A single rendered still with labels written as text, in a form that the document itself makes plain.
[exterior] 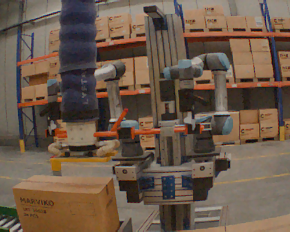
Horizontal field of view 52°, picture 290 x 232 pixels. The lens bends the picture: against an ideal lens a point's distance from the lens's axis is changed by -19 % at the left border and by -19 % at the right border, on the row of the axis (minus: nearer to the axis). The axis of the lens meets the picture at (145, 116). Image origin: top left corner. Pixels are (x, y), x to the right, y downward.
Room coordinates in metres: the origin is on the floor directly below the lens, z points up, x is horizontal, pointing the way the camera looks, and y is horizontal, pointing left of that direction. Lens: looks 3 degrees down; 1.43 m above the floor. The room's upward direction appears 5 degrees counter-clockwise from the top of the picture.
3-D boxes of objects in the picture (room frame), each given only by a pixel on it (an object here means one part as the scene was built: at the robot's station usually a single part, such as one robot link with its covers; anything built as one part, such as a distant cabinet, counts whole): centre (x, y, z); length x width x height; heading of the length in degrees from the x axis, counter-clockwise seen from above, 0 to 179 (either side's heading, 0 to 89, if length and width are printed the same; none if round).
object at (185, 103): (1.82, -0.22, 1.39); 0.09 x 0.08 x 0.12; 82
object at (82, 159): (1.79, 0.37, 1.14); 0.34 x 0.10 x 0.05; 83
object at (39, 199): (1.95, 0.55, 0.75); 0.60 x 0.40 x 0.40; 84
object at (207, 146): (2.26, -0.37, 1.09); 0.15 x 0.15 x 0.10
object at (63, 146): (1.89, 0.35, 1.18); 0.34 x 0.25 x 0.06; 83
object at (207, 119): (2.25, -0.38, 1.20); 0.13 x 0.12 x 0.14; 55
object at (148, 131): (1.98, 0.14, 1.24); 0.93 x 0.30 x 0.04; 83
